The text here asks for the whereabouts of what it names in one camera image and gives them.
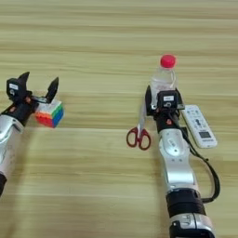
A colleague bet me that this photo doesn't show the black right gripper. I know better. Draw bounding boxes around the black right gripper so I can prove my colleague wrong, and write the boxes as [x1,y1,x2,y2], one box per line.
[144,85,186,134]

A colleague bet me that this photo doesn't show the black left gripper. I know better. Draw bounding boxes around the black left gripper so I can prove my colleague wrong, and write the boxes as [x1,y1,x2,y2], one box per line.
[1,71,60,126]

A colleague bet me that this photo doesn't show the clear bottle with red cap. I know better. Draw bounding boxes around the clear bottle with red cap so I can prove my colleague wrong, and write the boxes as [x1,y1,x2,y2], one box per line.
[149,54,179,108]

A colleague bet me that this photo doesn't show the multicoloured puzzle cube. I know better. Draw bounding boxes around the multicoloured puzzle cube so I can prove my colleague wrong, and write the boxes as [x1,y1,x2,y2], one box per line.
[34,99,65,128]

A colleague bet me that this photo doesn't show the white remote control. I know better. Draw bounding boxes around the white remote control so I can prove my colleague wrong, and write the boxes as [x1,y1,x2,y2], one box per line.
[180,104,218,149]

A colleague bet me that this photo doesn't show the right gripper's black labelled box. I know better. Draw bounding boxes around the right gripper's black labelled box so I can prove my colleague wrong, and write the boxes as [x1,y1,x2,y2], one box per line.
[156,89,180,110]

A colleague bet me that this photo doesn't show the red-handled scissors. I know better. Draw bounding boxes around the red-handled scissors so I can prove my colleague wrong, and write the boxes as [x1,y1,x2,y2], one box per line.
[126,101,152,152]

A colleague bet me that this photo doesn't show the right arm's black cable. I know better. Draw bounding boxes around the right arm's black cable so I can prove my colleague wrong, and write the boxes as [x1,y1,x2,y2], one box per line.
[168,111,221,205]

